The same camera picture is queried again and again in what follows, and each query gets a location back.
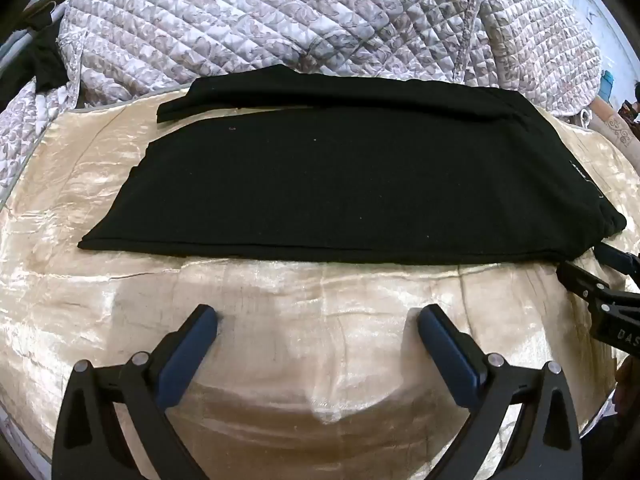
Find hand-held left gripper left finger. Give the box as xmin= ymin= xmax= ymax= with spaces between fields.
xmin=52 ymin=304 xmax=219 ymax=480

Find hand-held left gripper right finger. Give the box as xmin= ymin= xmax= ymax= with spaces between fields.
xmin=417 ymin=304 xmax=583 ymax=480

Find black pants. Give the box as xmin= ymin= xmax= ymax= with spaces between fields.
xmin=77 ymin=64 xmax=628 ymax=267

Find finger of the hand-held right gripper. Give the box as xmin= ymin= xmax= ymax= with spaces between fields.
xmin=556 ymin=260 xmax=631 ymax=313
xmin=596 ymin=241 xmax=640 ymax=281

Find dark cloth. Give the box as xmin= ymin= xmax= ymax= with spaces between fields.
xmin=27 ymin=22 xmax=76 ymax=92

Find quilted floral blanket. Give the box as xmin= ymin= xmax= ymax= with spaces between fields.
xmin=0 ymin=0 xmax=608 ymax=196

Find gold satin sheet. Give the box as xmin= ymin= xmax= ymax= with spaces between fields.
xmin=0 ymin=85 xmax=640 ymax=480

